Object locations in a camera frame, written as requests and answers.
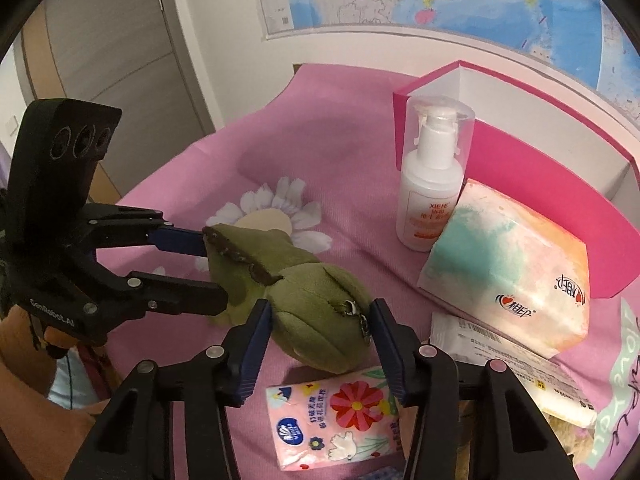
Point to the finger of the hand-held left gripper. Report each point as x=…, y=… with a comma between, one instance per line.
x=190, y=297
x=180, y=242

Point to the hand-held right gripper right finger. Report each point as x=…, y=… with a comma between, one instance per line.
x=387, y=350

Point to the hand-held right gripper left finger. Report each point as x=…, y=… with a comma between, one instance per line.
x=252, y=350

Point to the green plush toy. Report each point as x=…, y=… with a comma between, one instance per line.
x=310, y=285

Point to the small floral tissue pack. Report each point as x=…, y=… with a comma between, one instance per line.
x=325, y=420

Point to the pink cardboard box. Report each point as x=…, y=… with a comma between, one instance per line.
x=505, y=155

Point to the person's left forearm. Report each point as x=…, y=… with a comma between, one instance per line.
x=30, y=375

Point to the person's left hand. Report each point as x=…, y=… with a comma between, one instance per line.
x=55, y=337

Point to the blue patterned cloth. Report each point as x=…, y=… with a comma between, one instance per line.
x=385, y=474

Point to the pastel tissue pack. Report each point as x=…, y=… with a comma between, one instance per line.
x=500, y=260

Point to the white wipes packet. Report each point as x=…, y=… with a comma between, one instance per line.
x=540, y=385

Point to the white pump bottle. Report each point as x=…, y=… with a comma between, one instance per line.
x=430, y=185

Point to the pink floral bedsheet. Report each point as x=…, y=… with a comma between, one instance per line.
x=325, y=135

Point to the beige plush toy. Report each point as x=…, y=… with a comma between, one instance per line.
x=562, y=430

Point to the beige door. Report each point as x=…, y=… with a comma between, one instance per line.
x=125, y=50

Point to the wall map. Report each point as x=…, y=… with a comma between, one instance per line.
x=450, y=0

